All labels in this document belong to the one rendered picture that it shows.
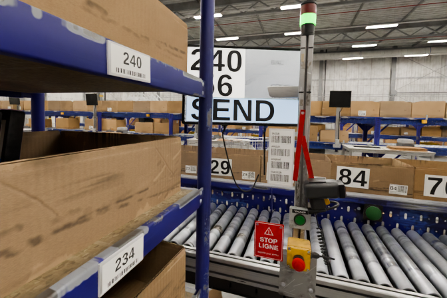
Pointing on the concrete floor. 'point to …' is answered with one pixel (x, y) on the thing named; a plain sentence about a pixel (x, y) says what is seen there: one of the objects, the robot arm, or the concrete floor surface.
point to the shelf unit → (61, 26)
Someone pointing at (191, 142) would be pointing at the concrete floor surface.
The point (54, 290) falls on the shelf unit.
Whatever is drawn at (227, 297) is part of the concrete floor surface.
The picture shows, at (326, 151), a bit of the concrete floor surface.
